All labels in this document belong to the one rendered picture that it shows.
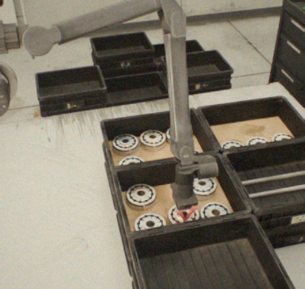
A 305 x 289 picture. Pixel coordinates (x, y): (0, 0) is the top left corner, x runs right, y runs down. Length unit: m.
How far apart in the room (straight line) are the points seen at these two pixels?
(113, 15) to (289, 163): 0.92
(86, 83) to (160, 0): 1.67
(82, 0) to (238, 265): 3.51
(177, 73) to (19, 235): 0.84
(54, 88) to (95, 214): 1.33
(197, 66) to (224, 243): 1.79
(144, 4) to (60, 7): 3.27
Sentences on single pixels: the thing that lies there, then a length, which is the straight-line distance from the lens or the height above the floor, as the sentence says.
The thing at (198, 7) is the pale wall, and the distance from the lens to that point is 4.85.
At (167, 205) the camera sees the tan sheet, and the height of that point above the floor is 0.83.
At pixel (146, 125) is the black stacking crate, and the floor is 0.88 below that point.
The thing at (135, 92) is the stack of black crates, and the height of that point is 0.38.
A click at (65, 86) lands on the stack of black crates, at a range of 2.88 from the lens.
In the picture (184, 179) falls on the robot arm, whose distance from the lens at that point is 1.34.
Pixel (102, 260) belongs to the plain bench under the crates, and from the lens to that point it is 1.59.
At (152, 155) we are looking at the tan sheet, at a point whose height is 0.83.
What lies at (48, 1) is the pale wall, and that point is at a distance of 4.50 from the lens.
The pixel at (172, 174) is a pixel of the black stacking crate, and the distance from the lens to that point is 1.61.
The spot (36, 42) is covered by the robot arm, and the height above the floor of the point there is 1.45.
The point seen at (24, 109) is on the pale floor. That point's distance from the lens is 3.63.
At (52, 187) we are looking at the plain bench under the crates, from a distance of 1.86.
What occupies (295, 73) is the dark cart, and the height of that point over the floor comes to 0.48.
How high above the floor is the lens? 1.97
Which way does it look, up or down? 38 degrees down
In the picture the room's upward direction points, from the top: straight up
